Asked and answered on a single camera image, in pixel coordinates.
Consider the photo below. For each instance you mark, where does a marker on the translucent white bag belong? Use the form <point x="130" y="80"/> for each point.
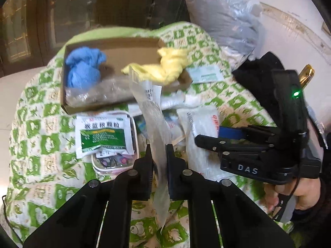
<point x="159" y="136"/>

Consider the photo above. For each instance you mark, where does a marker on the pink clear zip pouch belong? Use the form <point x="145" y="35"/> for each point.
<point x="108" y="163"/>

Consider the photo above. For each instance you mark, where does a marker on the gold bottle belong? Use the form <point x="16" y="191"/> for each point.
<point x="306" y="75"/>

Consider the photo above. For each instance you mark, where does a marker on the right hand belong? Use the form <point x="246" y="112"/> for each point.
<point x="307" y="191"/>

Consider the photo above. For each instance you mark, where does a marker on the green white flat sachet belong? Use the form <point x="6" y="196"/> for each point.
<point x="205" y="74"/>

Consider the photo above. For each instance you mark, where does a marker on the brown fibre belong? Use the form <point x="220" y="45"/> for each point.
<point x="108" y="91"/>

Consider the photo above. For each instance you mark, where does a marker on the dark wooden cabinet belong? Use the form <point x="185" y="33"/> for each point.
<point x="33" y="31"/>

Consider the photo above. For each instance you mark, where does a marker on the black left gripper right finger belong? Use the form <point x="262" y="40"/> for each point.
<point x="220" y="214"/>

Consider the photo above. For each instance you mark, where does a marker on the white red-text packet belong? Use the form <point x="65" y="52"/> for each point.
<point x="201" y="127"/>

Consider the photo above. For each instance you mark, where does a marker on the blue towel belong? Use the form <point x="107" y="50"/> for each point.
<point x="83" y="64"/>

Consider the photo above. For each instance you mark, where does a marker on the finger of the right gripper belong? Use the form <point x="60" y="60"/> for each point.
<point x="250" y="132"/>
<point x="233" y="148"/>

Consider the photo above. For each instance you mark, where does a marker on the large grey plastic bag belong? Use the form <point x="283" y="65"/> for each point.
<point x="233" y="24"/>

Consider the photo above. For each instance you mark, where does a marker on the shallow cardboard box tray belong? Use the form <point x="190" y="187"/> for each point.
<point x="120" y="52"/>

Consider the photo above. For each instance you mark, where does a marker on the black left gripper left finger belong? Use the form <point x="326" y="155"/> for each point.
<point x="99" y="214"/>

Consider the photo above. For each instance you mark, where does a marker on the green white patterned quilt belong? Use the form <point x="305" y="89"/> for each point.
<point x="44" y="169"/>

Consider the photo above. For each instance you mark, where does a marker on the green medicine packet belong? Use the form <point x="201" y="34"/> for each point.
<point x="109" y="132"/>

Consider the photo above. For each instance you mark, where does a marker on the white printed-text pouch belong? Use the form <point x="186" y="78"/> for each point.
<point x="180" y="100"/>

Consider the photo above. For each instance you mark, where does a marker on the yellow towel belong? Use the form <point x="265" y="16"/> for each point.
<point x="172" y="63"/>

